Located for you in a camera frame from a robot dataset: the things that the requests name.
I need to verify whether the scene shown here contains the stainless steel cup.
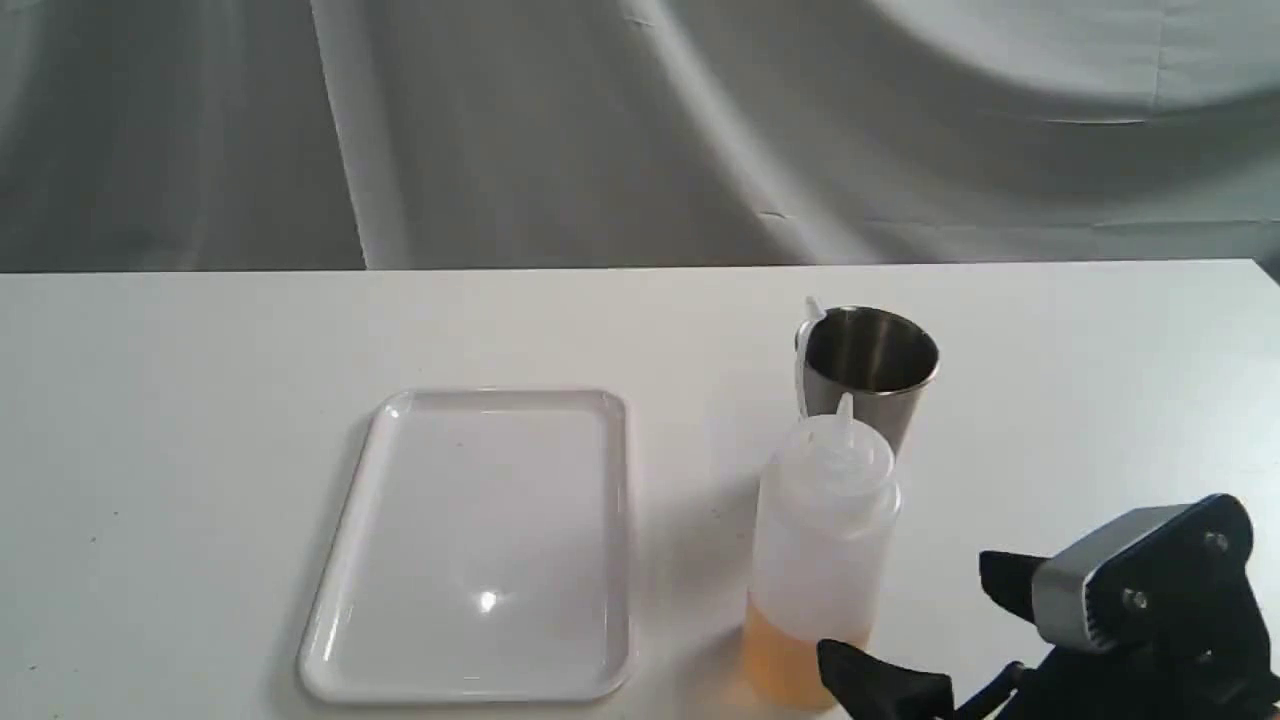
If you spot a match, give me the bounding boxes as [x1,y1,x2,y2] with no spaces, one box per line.
[794,297,941,456]

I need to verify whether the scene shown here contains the clear plastic squeeze bottle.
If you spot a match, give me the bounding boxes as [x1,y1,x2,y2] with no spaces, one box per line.
[741,296,901,712]

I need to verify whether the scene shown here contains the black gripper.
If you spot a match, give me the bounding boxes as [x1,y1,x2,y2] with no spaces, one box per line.
[817,493,1277,719]

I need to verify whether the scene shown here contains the grey fabric backdrop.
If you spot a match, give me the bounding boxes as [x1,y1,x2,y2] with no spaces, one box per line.
[3,1,1277,275]

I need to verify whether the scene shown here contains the white plastic tray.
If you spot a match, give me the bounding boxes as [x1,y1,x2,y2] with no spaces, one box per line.
[297,387,632,706]

